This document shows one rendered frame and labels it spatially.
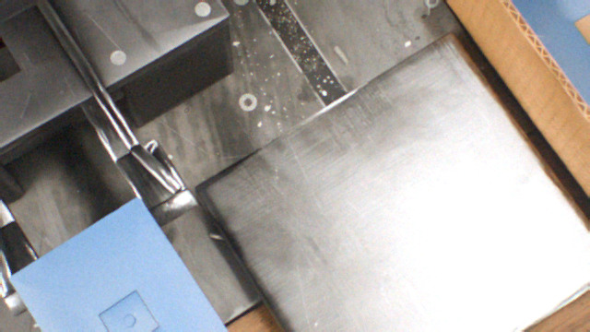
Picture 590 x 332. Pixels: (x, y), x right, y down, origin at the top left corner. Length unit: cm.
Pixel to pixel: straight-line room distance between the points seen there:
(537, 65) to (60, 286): 27
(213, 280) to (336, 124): 11
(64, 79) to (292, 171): 13
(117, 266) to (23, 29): 13
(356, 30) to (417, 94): 6
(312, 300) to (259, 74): 14
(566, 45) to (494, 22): 6
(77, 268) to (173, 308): 5
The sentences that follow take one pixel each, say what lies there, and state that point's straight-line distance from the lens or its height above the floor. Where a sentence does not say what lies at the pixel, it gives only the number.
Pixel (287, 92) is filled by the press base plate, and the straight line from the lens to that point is 70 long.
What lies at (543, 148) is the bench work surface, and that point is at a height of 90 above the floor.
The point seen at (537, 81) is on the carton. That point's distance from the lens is 67.
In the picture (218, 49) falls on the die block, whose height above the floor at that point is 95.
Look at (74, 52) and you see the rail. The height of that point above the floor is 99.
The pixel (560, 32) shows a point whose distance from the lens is 72.
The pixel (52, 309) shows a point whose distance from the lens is 59.
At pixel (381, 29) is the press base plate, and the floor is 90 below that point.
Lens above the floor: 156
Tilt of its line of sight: 75 degrees down
